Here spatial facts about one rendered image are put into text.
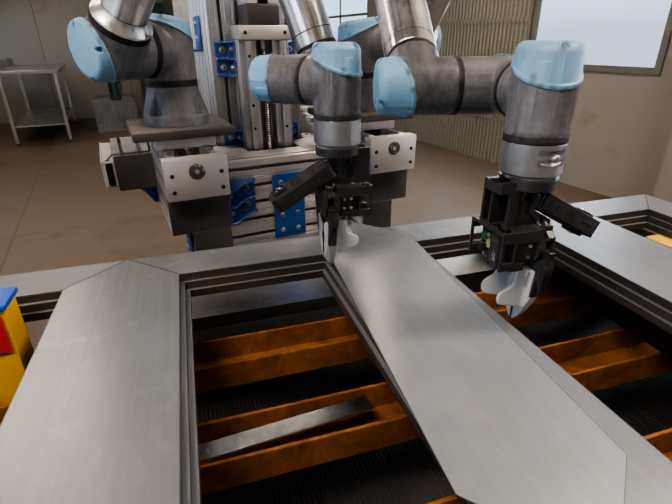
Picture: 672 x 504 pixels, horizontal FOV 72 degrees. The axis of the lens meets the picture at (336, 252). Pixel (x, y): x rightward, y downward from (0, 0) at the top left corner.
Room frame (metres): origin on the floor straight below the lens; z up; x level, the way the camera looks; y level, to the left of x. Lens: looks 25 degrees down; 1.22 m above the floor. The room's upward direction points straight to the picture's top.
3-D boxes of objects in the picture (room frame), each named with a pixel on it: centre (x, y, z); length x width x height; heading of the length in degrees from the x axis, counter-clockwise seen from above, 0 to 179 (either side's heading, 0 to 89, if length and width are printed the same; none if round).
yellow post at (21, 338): (0.57, 0.50, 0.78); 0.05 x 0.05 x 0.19; 17
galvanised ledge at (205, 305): (1.09, -0.19, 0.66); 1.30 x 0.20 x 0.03; 107
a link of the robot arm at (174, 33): (1.13, 0.38, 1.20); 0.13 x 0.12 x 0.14; 149
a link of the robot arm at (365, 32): (1.35, -0.07, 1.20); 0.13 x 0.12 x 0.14; 93
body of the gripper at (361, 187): (0.75, -0.01, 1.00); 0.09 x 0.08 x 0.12; 107
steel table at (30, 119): (6.90, 4.19, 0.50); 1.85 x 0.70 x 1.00; 26
